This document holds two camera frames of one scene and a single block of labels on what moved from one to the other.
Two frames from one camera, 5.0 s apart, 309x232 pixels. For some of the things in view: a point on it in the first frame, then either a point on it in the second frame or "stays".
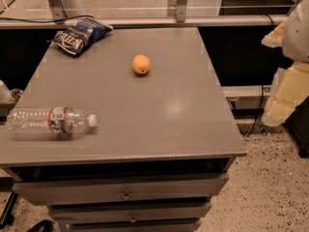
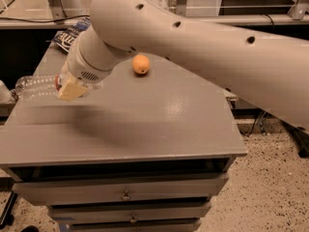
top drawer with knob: (71, 191) stays
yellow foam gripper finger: (274, 39) -> (91, 60)
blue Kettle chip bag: (76, 38) stays
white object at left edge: (5, 94) stays
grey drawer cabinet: (164, 144) stays
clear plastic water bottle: (60, 120) -> (37, 87)
